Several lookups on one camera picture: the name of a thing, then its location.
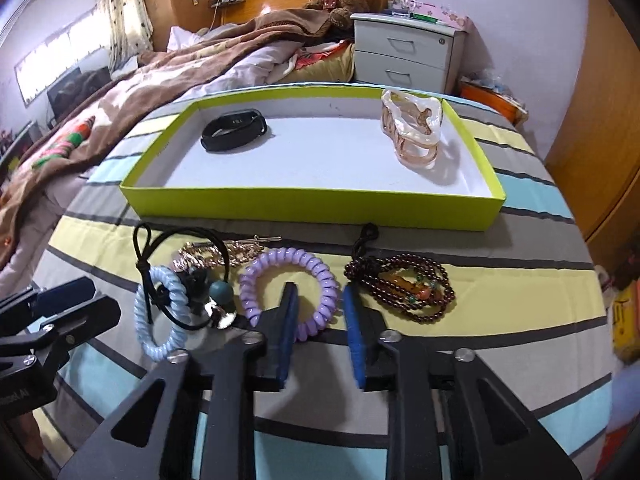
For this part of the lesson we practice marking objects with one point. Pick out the clear plastic bag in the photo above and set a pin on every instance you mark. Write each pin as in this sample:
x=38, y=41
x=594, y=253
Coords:
x=487, y=80

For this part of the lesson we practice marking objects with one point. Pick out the white nightstand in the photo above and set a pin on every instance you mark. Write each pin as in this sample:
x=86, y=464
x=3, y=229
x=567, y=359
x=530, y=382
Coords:
x=400, y=50

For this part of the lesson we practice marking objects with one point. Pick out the gold rhinestone hair clip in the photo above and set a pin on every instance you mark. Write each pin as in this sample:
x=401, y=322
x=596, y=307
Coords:
x=235, y=250

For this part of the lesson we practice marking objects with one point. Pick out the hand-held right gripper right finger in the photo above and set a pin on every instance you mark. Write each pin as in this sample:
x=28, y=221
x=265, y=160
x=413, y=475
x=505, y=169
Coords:
x=352, y=335

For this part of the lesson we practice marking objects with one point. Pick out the pink tissue box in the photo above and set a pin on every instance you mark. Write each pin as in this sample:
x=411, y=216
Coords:
x=447, y=14

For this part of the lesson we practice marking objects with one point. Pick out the yellow box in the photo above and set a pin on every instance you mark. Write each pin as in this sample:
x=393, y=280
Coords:
x=627, y=322

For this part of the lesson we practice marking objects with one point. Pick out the patterned curtain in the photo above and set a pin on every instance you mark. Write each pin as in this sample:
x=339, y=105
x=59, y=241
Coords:
x=125, y=15

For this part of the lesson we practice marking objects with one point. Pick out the yellow red pillow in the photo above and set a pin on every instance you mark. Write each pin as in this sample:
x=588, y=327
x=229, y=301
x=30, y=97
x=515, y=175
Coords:
x=325, y=62

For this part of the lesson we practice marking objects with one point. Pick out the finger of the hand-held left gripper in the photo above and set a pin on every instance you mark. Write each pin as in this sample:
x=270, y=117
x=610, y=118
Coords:
x=92, y=312
x=65, y=292

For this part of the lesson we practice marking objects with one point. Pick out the orange box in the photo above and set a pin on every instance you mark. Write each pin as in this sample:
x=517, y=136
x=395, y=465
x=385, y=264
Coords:
x=487, y=100

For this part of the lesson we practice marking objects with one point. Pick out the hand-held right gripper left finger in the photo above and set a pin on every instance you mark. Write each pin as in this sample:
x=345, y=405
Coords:
x=287, y=330

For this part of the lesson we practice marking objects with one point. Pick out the cream pink hair claw clip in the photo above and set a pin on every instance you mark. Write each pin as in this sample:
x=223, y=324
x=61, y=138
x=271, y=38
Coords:
x=415, y=125

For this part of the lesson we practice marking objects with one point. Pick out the black smart band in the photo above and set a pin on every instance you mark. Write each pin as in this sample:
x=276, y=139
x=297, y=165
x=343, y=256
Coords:
x=227, y=135

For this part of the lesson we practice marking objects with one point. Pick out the small black claw clip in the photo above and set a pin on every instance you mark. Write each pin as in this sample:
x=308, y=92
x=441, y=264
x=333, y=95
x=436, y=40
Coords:
x=192, y=280

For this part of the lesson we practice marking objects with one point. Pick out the green cardboard tray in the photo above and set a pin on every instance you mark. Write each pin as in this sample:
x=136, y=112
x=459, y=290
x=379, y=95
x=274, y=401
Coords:
x=325, y=160

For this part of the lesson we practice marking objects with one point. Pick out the brown patterned blanket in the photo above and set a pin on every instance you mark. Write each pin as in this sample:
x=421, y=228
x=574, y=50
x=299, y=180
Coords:
x=165, y=85

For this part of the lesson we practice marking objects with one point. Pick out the wooden wardrobe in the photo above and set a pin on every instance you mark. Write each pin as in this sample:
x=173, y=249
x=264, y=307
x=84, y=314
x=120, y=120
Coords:
x=600, y=135

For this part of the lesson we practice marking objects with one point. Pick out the clear glass cup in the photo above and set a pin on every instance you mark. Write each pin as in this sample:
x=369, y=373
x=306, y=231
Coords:
x=402, y=4

